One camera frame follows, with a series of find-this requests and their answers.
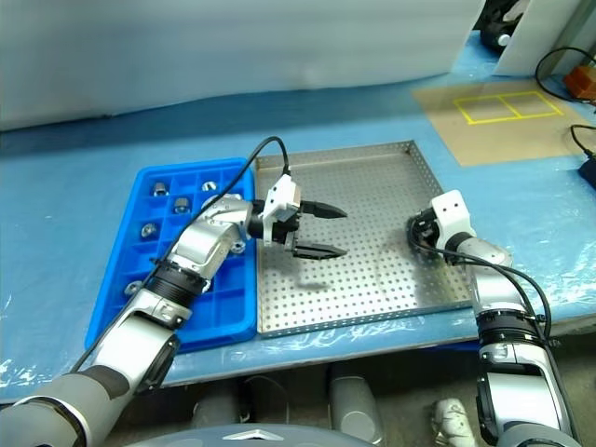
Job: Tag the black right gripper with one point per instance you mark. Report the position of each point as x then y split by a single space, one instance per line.
426 230

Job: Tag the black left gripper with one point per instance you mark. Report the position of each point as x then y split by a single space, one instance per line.
286 230

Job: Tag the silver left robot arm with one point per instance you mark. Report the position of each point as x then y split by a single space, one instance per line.
205 242

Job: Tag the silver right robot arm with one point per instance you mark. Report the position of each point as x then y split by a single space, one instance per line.
493 288

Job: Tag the perforated steel tray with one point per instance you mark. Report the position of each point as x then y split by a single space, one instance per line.
372 186

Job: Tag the blue compartment tray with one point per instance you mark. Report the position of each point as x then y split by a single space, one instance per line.
228 307

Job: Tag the brown cardboard mat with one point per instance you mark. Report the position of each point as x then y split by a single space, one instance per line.
512 135

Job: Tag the dark blue device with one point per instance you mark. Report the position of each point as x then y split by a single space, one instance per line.
589 170

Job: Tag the grey cylinder under table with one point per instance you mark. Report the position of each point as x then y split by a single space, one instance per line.
354 405
216 410

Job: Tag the white shoe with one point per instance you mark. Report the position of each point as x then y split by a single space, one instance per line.
449 421

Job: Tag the white upright board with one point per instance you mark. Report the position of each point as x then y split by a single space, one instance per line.
535 46

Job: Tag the orange block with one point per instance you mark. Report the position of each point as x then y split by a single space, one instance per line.
579 81

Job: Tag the black object with white knob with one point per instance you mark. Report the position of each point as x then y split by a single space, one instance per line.
498 23

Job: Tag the grey robot chest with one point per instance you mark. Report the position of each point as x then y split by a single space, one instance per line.
186 440

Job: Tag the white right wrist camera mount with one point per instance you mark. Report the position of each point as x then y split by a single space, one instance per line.
451 214

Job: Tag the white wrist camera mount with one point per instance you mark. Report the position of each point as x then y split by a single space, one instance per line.
279 198
451 214

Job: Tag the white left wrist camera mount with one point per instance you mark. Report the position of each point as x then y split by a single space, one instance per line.
279 198

